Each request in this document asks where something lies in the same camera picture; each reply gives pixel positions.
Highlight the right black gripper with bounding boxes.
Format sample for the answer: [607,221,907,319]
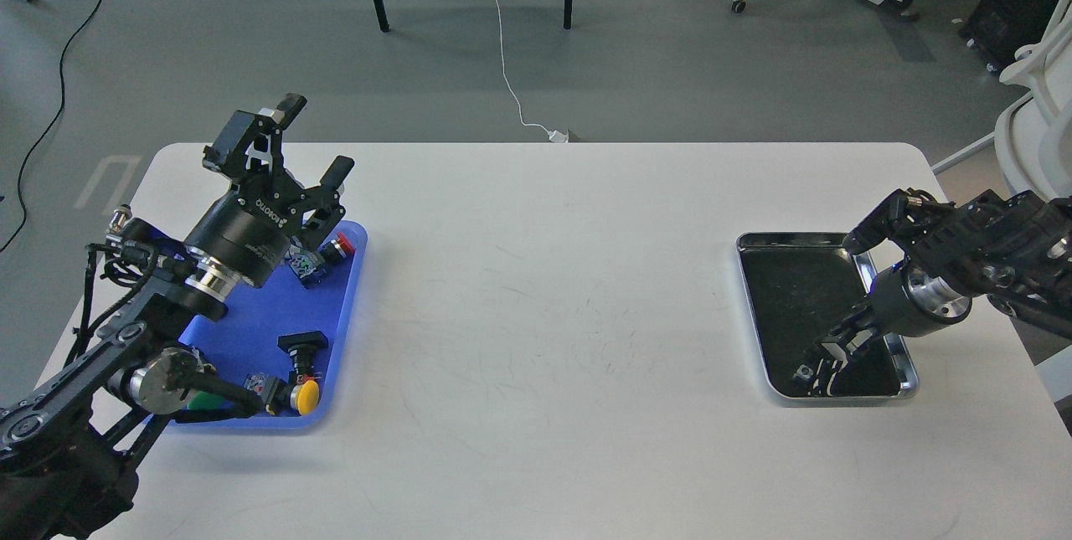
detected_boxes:
[796,263,972,398]

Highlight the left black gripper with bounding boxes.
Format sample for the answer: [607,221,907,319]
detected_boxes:
[183,93,353,288]

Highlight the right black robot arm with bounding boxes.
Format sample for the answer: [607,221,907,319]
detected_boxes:
[792,188,1071,396]

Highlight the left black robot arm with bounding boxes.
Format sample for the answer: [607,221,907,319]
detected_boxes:
[1,94,353,539]

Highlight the metal tray with black mat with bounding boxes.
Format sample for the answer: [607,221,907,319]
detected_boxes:
[736,233,920,407]

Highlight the blue plastic tray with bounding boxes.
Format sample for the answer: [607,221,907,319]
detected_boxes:
[178,220,368,434]

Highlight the white office chair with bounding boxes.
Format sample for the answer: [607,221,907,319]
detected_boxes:
[930,18,1071,200]

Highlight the black equipment case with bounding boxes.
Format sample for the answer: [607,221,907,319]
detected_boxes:
[958,0,1059,72]

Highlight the red push button switch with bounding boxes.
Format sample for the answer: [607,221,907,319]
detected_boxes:
[284,233,355,288]

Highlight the black push button switch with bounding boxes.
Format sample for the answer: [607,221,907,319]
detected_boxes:
[278,331,328,386]

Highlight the yellow push button switch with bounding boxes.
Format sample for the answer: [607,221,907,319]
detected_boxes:
[242,373,321,415]

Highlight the green push button switch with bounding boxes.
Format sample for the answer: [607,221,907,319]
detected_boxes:
[185,392,227,413]

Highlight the white power cable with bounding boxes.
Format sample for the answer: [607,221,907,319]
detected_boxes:
[482,0,570,143]

